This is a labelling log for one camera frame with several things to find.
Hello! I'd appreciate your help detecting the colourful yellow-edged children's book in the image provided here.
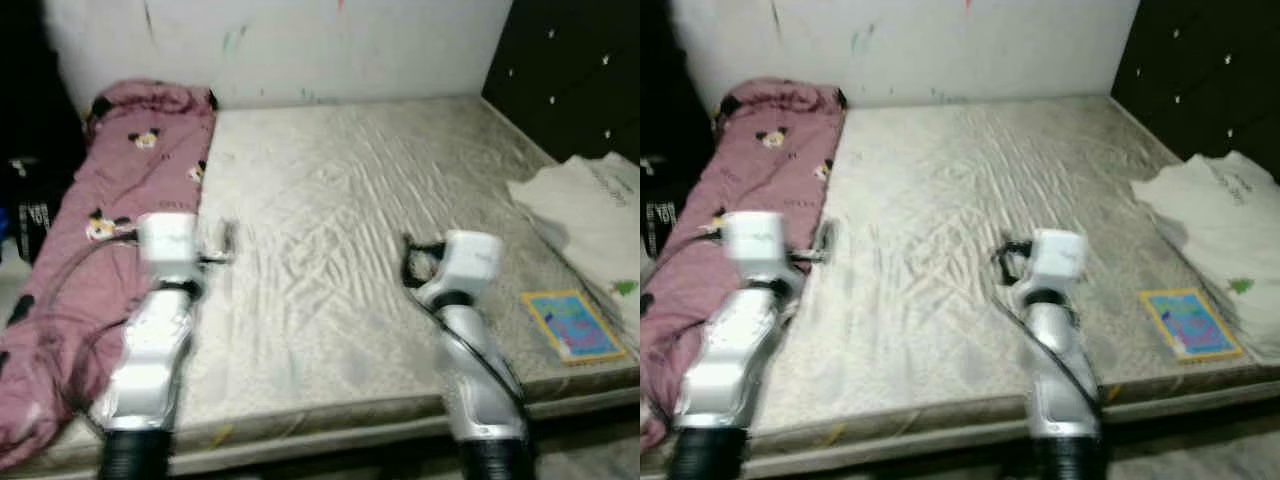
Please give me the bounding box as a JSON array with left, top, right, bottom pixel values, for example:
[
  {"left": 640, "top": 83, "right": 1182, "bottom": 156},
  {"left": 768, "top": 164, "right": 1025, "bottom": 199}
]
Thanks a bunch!
[
  {"left": 1139, "top": 288, "right": 1244, "bottom": 362},
  {"left": 520, "top": 289, "right": 629, "bottom": 365}
]

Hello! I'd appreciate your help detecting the cream quilted mattress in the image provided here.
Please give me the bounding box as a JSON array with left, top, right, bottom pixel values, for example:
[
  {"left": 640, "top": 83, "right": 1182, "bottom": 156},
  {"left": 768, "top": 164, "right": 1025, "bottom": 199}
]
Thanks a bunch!
[
  {"left": 20, "top": 95, "right": 641, "bottom": 476},
  {"left": 660, "top": 95, "right": 1280, "bottom": 471}
]

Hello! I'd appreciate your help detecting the mauve cartoon mouse quilt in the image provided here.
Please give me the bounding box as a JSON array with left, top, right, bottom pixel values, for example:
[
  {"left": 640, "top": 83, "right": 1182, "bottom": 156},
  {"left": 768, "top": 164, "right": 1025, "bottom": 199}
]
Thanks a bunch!
[
  {"left": 640, "top": 78, "right": 849, "bottom": 456},
  {"left": 0, "top": 80, "right": 219, "bottom": 471}
]

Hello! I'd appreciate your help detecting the black bag with white print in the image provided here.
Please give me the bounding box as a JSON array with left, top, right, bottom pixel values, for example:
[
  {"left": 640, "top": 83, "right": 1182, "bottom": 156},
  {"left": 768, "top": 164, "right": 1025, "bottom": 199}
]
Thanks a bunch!
[
  {"left": 640, "top": 155, "right": 671, "bottom": 261},
  {"left": 5, "top": 155, "right": 56, "bottom": 263}
]

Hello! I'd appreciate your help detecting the dark tufted headboard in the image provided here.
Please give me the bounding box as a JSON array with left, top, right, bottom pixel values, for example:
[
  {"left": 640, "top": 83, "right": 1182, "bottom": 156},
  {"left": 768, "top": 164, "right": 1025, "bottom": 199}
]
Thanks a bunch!
[
  {"left": 1110, "top": 0, "right": 1280, "bottom": 186},
  {"left": 482, "top": 0, "right": 641, "bottom": 166}
]

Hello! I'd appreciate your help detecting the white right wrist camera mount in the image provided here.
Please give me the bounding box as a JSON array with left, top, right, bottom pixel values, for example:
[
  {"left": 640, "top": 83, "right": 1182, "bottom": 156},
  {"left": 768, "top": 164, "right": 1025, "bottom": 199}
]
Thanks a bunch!
[
  {"left": 1030, "top": 228, "right": 1089, "bottom": 291},
  {"left": 440, "top": 230, "right": 503, "bottom": 291}
]

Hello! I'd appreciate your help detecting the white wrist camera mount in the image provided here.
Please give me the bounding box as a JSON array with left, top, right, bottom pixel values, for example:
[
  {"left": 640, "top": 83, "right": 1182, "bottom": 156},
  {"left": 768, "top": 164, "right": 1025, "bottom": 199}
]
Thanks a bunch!
[
  {"left": 440, "top": 230, "right": 503, "bottom": 291},
  {"left": 722, "top": 210, "right": 791, "bottom": 286},
  {"left": 1030, "top": 228, "right": 1089, "bottom": 291},
  {"left": 138, "top": 212, "right": 201, "bottom": 286}
]

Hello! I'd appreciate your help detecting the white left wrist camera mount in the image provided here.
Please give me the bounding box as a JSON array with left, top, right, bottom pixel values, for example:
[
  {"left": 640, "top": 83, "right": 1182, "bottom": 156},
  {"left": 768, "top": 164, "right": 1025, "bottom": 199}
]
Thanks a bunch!
[
  {"left": 722, "top": 210, "right": 791, "bottom": 286},
  {"left": 138, "top": 212, "right": 201, "bottom": 286}
]

